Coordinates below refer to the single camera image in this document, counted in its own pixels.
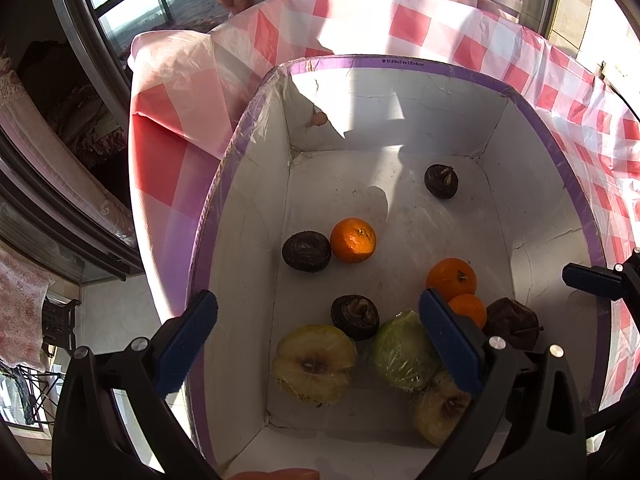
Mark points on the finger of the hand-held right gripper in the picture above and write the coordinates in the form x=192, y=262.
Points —
x=587, y=277

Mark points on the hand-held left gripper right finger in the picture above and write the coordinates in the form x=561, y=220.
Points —
x=450, y=340

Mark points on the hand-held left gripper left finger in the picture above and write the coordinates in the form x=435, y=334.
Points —
x=187, y=340

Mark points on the green plastic-wrapped apple half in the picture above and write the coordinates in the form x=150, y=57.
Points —
x=404, y=352

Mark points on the dark wrinkled passion fruit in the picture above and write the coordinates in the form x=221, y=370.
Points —
x=512, y=322
x=306, y=251
x=356, y=316
x=441, y=181

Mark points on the tangerine with leafy stem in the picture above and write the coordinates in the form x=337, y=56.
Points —
x=450, y=275

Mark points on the yellow-green plastic-wrapped apple half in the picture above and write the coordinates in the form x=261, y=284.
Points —
x=440, y=412
x=314, y=365

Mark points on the purple rimmed white cardboard box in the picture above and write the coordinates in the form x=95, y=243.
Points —
x=450, y=125

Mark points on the black folding rack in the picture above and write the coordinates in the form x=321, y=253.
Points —
x=57, y=320

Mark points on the pink floral cloth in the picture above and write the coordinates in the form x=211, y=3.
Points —
x=20, y=310

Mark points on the red white checkered tablecloth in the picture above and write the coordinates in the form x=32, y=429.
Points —
x=165, y=160

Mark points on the dark framed window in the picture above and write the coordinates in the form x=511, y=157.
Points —
x=130, y=10

